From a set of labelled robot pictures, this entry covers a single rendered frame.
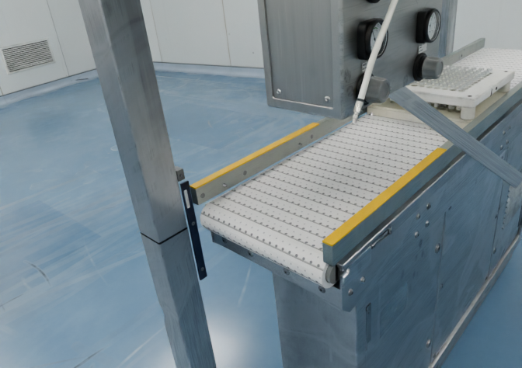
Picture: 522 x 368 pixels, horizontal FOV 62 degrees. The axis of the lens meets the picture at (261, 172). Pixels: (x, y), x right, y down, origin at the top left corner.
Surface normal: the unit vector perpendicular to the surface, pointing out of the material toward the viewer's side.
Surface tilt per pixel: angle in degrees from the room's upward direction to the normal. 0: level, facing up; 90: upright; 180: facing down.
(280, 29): 90
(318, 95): 90
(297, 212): 0
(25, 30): 90
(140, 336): 0
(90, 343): 0
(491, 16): 90
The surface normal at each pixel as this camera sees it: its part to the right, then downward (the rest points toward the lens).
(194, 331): 0.72, 0.24
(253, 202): -0.10, -0.89
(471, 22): -0.57, 0.41
